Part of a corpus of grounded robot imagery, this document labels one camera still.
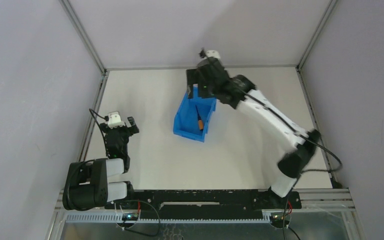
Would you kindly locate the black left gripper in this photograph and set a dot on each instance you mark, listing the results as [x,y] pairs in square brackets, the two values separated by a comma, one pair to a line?
[119,129]

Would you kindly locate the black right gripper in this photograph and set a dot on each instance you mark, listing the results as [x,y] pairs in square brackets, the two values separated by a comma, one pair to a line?
[194,77]

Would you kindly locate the orange black screwdriver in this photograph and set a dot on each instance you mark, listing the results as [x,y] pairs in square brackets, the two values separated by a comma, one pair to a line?
[199,119]

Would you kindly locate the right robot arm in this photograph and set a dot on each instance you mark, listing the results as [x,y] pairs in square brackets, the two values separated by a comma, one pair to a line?
[299,144]

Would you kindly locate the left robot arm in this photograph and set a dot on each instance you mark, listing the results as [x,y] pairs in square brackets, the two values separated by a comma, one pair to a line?
[87,184]

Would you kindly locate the blue plastic storage bin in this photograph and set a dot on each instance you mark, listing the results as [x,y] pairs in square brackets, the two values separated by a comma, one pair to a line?
[186,122]

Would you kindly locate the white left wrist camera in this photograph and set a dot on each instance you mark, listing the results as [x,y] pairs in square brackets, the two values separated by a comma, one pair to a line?
[115,120]

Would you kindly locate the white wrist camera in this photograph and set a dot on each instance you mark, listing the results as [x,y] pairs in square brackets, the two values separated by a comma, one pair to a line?
[115,120]
[205,54]

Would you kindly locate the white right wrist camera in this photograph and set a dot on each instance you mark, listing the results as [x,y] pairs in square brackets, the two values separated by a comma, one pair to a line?
[205,54]

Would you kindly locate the left aluminium frame rail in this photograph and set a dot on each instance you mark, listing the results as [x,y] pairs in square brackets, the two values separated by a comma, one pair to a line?
[92,122]

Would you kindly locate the aluminium frame rail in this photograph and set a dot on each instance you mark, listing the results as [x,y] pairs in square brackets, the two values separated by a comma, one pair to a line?
[92,122]
[329,160]
[190,67]

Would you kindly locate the back aluminium frame rail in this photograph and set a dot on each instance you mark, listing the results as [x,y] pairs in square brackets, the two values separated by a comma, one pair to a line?
[190,67]

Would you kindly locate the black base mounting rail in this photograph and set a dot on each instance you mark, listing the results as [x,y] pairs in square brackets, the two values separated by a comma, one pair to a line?
[205,203]

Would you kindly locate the white slotted cable duct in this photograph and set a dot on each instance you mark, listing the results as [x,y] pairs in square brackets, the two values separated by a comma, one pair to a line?
[111,217]

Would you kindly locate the right aluminium frame rail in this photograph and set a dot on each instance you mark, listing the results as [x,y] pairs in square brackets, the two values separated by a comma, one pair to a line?
[329,160]

